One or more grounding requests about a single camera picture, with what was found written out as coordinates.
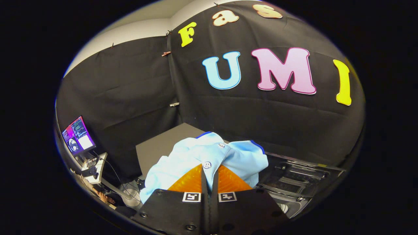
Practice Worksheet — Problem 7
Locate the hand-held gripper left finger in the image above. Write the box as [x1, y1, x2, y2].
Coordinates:
[131, 164, 210, 235]

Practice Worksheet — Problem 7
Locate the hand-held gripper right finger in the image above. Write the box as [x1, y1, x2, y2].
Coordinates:
[209, 165, 290, 235]

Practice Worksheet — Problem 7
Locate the light blue polo shirt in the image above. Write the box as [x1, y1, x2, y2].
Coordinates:
[140, 131, 269, 205]

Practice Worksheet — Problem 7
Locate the grey cabinet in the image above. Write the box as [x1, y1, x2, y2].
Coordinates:
[136, 122, 209, 180]

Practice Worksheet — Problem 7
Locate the black backdrop cloth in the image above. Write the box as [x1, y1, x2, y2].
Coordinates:
[56, 0, 365, 185]

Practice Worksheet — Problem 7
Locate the computer monitor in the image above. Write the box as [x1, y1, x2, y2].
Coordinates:
[62, 116, 96, 156]

